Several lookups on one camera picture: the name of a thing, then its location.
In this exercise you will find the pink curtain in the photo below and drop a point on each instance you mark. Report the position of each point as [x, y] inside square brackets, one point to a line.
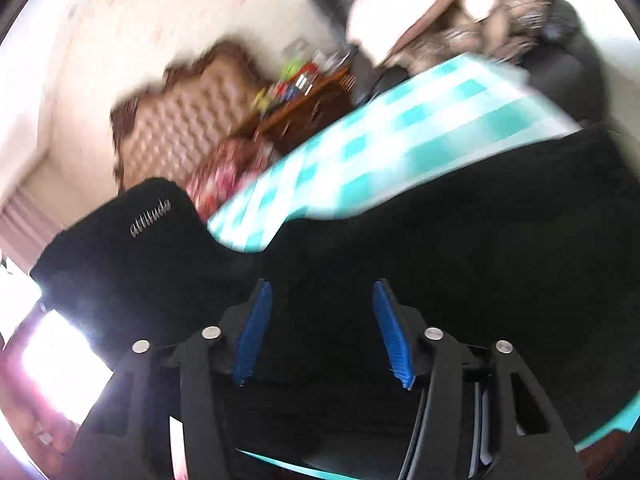
[25, 220]

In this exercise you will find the dark wooden nightstand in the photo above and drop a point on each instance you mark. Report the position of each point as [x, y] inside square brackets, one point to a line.
[310, 105]

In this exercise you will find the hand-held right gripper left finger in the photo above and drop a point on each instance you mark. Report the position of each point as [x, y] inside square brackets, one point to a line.
[252, 330]

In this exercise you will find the black pants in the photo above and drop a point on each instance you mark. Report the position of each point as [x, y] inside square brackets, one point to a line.
[400, 240]

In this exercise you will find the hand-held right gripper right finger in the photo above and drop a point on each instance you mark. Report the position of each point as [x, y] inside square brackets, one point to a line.
[395, 335]

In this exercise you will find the teal checkered tablecloth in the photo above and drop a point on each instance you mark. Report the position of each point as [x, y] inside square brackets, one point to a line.
[350, 150]

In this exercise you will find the black leather armchair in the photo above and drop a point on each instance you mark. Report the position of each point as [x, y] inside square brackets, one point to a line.
[565, 60]

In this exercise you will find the tufted leather carved headboard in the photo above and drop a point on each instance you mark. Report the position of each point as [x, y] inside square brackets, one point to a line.
[185, 120]

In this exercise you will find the brown plaid blanket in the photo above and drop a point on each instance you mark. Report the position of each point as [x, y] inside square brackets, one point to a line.
[505, 25]

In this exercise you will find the red floral bed blanket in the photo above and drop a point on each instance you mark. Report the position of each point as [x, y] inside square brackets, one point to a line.
[225, 170]

